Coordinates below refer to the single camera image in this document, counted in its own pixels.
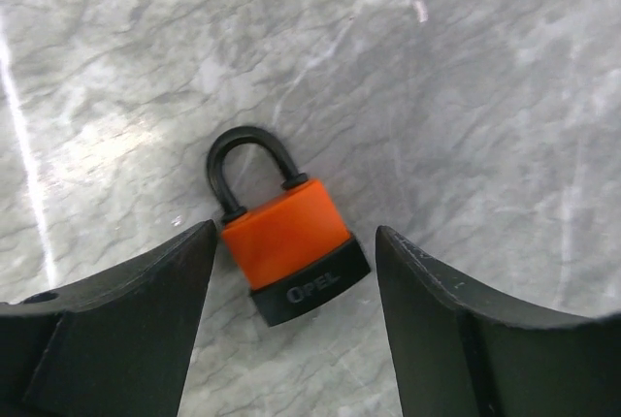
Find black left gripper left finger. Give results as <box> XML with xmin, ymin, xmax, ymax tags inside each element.
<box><xmin>1</xmin><ymin>221</ymin><xmax>216</xmax><ymax>416</ymax></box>

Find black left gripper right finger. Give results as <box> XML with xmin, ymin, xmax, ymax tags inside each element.
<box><xmin>376</xmin><ymin>226</ymin><xmax>620</xmax><ymax>416</ymax></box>

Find orange black padlock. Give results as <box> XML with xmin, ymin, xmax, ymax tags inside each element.
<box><xmin>206</xmin><ymin>126</ymin><xmax>371</xmax><ymax>326</ymax></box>

